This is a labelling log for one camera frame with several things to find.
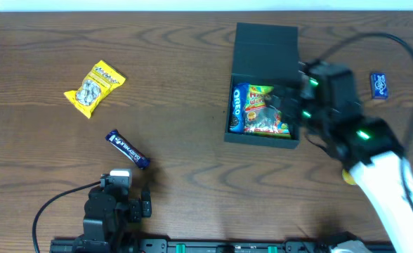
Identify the small blue candy box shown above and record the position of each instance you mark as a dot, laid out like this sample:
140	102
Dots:
379	86

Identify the yellow snack bag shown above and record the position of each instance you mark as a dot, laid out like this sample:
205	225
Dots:
97	84

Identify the blue Dairy Milk chocolate bar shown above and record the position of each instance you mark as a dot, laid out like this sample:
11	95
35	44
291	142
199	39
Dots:
120	143

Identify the dark green box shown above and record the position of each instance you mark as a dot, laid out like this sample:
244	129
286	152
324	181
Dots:
263	54

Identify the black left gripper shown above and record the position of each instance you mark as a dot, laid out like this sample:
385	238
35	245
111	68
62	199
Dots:
136	209

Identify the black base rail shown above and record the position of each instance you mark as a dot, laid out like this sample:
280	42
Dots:
170	246

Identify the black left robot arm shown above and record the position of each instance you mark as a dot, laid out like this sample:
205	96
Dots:
108	213

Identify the blue Oreo cookie pack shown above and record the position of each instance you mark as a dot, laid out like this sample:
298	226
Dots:
237	108

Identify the yellow Mentos bottle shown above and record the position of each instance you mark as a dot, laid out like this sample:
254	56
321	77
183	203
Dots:
348	178

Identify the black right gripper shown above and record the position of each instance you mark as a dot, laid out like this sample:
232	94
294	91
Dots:
298	102

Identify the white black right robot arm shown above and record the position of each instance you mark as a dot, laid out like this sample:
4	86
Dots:
382	171

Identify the Haribo worms candy bag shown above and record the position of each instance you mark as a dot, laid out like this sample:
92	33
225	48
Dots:
259	119

